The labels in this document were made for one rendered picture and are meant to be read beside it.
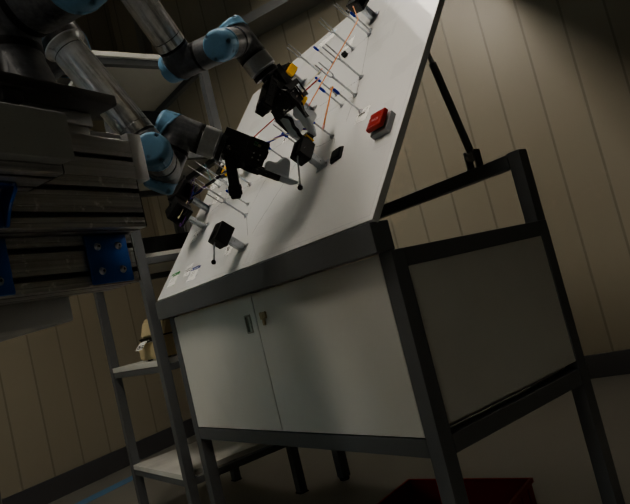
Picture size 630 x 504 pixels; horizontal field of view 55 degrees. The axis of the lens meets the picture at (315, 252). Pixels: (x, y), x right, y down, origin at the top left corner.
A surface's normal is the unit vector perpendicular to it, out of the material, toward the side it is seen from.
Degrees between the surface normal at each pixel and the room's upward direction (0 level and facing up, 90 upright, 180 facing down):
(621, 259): 90
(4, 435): 90
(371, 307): 90
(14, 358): 90
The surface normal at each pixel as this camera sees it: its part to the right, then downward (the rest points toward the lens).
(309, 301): -0.78, 0.14
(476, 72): -0.50, 0.05
